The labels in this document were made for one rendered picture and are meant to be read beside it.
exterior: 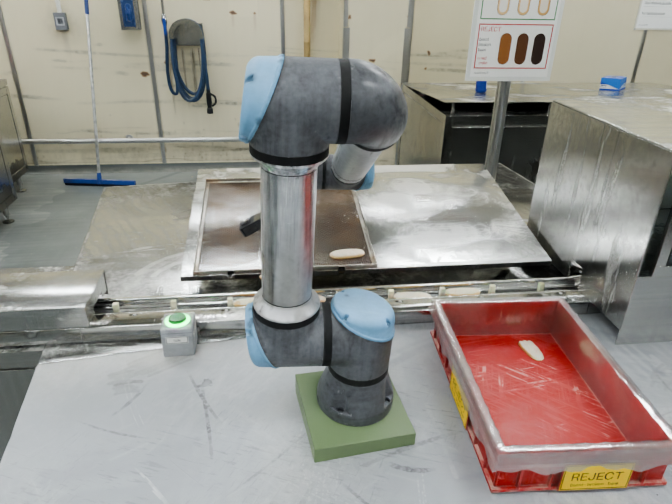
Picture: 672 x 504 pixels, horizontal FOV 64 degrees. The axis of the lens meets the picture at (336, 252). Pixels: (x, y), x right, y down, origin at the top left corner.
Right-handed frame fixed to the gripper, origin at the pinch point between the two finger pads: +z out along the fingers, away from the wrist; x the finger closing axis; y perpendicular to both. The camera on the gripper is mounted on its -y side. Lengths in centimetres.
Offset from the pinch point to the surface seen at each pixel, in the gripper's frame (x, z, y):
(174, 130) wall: 368, 61, -86
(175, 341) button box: -17.4, 7.5, -23.9
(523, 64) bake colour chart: 78, -39, 92
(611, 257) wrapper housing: -12, -7, 80
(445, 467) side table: -54, 11, 28
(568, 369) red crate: -30, 11, 64
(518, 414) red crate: -43, 11, 47
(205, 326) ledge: -9.8, 9.1, -18.2
